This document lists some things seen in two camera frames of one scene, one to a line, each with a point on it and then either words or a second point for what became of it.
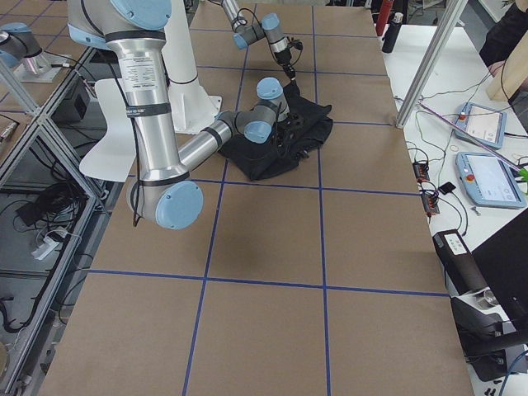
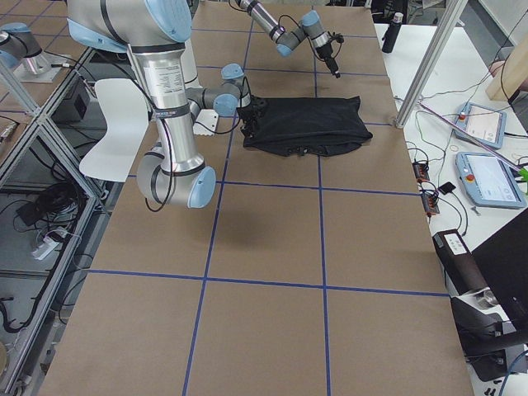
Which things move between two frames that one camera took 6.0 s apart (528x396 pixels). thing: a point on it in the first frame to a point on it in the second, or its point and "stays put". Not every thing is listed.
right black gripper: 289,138 to 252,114
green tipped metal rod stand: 522,172 stays put
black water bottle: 392,32 stays put
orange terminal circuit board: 421,171 stays put
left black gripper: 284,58 to 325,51
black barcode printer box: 459,262 stays put
